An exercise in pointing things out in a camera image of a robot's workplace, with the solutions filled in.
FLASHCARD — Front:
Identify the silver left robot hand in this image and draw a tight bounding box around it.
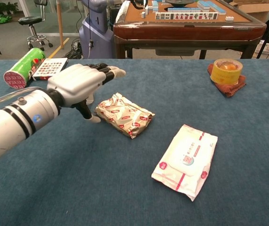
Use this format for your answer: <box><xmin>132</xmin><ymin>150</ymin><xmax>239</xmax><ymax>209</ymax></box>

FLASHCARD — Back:
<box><xmin>47</xmin><ymin>63</ymin><xmax>127</xmax><ymax>124</ymax></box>

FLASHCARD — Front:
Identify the gold red snack bag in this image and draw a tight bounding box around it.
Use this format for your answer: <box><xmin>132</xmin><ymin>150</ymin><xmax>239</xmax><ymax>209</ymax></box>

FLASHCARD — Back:
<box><xmin>94</xmin><ymin>92</ymin><xmax>155</xmax><ymax>139</ymax></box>

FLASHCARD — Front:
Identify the purple robot base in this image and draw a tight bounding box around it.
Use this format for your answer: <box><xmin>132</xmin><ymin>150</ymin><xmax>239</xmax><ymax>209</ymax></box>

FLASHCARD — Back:
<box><xmin>79</xmin><ymin>0</ymin><xmax>115</xmax><ymax>59</ymax></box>

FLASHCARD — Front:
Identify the clear tube on arm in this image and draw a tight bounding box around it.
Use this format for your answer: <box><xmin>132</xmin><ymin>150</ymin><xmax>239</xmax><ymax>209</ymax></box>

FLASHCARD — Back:
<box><xmin>0</xmin><ymin>86</ymin><xmax>44</xmax><ymax>108</ymax></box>

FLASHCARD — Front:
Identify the flat red-patterned card box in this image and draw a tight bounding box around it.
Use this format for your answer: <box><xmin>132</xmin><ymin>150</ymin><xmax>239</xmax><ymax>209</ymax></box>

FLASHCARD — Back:
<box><xmin>32</xmin><ymin>57</ymin><xmax>69</xmax><ymax>81</ymax></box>

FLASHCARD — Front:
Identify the grey cardboard tube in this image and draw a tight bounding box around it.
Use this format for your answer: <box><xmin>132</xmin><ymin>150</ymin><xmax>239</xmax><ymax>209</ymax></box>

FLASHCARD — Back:
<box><xmin>86</xmin><ymin>91</ymin><xmax>95</xmax><ymax>105</ymax></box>

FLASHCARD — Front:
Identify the green chip can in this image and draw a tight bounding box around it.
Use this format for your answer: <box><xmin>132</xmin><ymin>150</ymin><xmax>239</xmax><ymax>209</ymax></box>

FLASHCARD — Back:
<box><xmin>3</xmin><ymin>47</ymin><xmax>46</xmax><ymax>90</ymax></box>

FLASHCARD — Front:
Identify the wooden pole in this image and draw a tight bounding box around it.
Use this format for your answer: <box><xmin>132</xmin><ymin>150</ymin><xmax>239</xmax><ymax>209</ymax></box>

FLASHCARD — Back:
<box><xmin>56</xmin><ymin>0</ymin><xmax>65</xmax><ymax>50</ymax></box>

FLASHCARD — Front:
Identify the black swivel stool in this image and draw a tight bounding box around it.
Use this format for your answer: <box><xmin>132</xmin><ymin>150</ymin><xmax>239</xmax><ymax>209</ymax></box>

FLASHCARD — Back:
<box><xmin>18</xmin><ymin>0</ymin><xmax>54</xmax><ymax>51</ymax></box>

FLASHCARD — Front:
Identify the wooden mahjong table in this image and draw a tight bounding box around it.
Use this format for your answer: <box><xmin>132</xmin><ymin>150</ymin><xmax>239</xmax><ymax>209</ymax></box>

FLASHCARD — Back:
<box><xmin>113</xmin><ymin>0</ymin><xmax>267</xmax><ymax>59</ymax></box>

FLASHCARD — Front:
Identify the face-up mahjong tile row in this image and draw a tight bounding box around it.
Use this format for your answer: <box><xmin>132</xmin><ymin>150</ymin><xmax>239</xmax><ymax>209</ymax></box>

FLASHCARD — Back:
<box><xmin>155</xmin><ymin>11</ymin><xmax>219</xmax><ymax>21</ymax></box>

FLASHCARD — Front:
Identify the white wet wipes pack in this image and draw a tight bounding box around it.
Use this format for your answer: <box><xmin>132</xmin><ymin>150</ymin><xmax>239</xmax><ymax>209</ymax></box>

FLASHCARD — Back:
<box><xmin>151</xmin><ymin>124</ymin><xmax>219</xmax><ymax>202</ymax></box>

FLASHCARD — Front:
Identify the yellow tape roll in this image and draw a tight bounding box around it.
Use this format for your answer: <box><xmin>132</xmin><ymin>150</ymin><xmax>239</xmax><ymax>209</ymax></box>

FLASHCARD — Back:
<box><xmin>210</xmin><ymin>58</ymin><xmax>244</xmax><ymax>85</ymax></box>

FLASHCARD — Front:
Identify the brown cloth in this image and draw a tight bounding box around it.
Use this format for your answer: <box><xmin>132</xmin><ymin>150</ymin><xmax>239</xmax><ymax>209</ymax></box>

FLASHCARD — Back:
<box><xmin>207</xmin><ymin>63</ymin><xmax>246</xmax><ymax>98</ymax></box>

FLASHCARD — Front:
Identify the cardboard box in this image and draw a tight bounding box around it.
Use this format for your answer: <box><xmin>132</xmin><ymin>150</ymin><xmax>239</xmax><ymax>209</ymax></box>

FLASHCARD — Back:
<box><xmin>228</xmin><ymin>0</ymin><xmax>269</xmax><ymax>23</ymax></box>

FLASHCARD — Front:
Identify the floor cable bundle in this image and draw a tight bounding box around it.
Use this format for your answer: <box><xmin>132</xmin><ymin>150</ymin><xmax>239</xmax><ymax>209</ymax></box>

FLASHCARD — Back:
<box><xmin>65</xmin><ymin>37</ymin><xmax>84</xmax><ymax>59</ymax></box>

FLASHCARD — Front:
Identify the black hanging cable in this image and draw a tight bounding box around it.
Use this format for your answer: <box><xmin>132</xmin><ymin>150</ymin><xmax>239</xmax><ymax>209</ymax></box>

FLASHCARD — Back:
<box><xmin>87</xmin><ymin>0</ymin><xmax>95</xmax><ymax>59</ymax></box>

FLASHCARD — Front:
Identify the long blue mahjong tile wall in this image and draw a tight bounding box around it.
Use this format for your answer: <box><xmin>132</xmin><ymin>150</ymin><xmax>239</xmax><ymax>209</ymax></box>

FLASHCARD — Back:
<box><xmin>196</xmin><ymin>0</ymin><xmax>227</xmax><ymax>15</ymax></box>

